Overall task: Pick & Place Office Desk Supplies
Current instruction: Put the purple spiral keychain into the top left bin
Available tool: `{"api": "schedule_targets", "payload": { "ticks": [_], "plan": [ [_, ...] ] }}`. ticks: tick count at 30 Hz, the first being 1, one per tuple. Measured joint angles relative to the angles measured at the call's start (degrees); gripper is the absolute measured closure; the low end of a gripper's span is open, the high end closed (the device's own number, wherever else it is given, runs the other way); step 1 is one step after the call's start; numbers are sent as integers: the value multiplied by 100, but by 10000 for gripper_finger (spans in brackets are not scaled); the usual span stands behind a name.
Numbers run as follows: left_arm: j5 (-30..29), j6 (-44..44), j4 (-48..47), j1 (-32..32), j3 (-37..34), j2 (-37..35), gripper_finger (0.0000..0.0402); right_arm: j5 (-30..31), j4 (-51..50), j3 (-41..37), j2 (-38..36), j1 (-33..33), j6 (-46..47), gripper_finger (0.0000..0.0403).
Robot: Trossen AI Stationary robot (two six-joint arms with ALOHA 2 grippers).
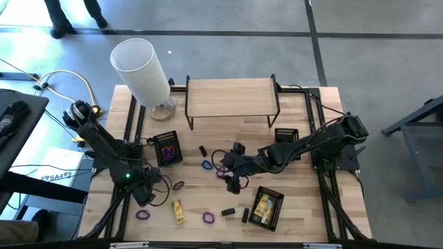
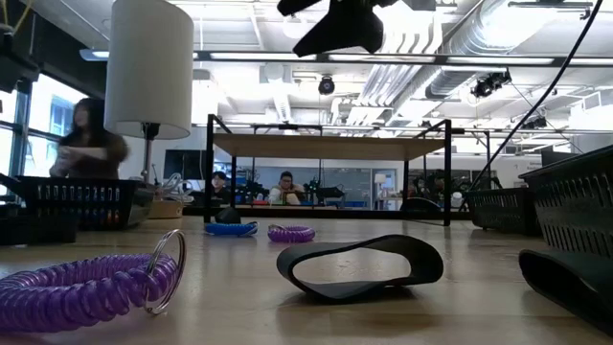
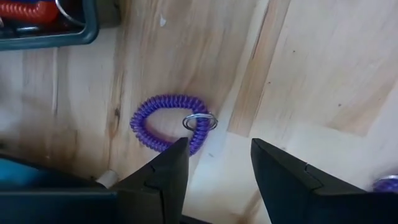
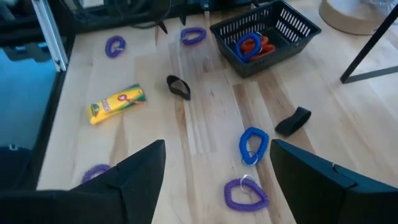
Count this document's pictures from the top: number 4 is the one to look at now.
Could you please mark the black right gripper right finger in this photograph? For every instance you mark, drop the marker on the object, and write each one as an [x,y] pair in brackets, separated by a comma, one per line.
[326,199]

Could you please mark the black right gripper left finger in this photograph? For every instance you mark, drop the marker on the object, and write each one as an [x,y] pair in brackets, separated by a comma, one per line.
[93,205]

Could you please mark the purple coil wristband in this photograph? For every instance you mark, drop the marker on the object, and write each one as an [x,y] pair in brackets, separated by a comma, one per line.
[93,171]
[108,46]
[191,43]
[245,206]

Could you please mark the blue coil wristband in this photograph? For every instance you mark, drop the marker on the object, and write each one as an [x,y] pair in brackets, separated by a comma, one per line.
[239,51]
[242,146]

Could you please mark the yellow green crayon box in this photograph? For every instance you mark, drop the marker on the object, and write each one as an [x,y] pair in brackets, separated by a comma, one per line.
[115,104]

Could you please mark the wide black rubber band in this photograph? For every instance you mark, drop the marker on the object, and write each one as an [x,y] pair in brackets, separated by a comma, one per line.
[180,93]
[292,122]

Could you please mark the black plastic slotted basket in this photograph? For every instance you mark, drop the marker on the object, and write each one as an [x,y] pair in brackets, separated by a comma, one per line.
[280,54]

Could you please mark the orange coil wristband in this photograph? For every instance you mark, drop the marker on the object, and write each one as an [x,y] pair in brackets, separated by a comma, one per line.
[267,49]

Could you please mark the wooden shelf riser black legs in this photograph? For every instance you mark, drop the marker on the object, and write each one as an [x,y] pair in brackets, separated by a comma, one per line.
[368,46]

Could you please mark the round beige base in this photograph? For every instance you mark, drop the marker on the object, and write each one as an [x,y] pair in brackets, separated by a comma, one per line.
[342,21]

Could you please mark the silver aluminium frame post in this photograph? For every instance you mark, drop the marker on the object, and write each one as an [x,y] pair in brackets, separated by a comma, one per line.
[51,37]

